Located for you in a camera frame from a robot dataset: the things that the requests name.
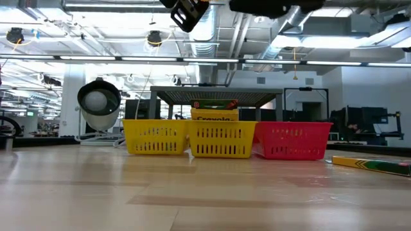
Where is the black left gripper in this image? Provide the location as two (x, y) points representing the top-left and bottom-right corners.
(159, 0), (210, 33)

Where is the large Crayola crayon box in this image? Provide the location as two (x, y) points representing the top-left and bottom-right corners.
(332, 155), (411, 178)
(189, 98), (240, 122)

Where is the yellow plastic basket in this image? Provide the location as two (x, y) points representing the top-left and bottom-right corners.
(188, 120), (258, 159)
(121, 119), (190, 156)

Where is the red plastic basket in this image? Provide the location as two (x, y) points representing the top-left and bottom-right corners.
(252, 121), (334, 161)

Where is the black ceiling device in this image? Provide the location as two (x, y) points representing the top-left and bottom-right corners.
(6, 28), (25, 45)
(146, 30), (163, 47)

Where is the grey perforated metal shelf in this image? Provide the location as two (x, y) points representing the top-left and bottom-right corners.
(148, 85), (285, 122)

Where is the black background cabinet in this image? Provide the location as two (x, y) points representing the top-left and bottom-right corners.
(125, 99), (161, 120)

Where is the long ceiling light strip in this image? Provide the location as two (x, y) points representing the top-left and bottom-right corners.
(0, 54), (411, 68)

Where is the white cylindrical spot lamp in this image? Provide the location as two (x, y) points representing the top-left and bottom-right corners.
(76, 79), (122, 132)

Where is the black robot workstation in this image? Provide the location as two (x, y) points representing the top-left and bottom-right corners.
(329, 107), (405, 147)

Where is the silver ventilation duct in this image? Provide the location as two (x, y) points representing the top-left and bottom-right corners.
(188, 4), (220, 85)

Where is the black frame stand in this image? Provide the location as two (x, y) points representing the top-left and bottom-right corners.
(283, 87), (331, 123)

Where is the white lamp cable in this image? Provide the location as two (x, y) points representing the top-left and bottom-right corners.
(74, 128), (126, 148)

